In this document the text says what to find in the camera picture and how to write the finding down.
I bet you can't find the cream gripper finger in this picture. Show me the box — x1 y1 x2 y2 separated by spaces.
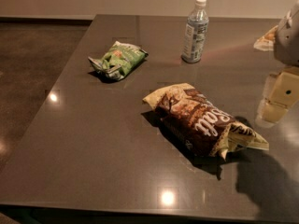
257 99 288 123

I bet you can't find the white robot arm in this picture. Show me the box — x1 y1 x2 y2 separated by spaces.
253 1 299 128

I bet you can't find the brown chip bag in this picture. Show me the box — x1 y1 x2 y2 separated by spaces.
143 83 269 160

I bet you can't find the green chip bag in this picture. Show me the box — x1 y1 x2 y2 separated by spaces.
88 41 148 81

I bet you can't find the pale snack wrapper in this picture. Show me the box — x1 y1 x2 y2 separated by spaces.
253 25 278 51

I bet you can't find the clear plastic water bottle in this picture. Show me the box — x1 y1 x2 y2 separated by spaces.
181 0 209 63

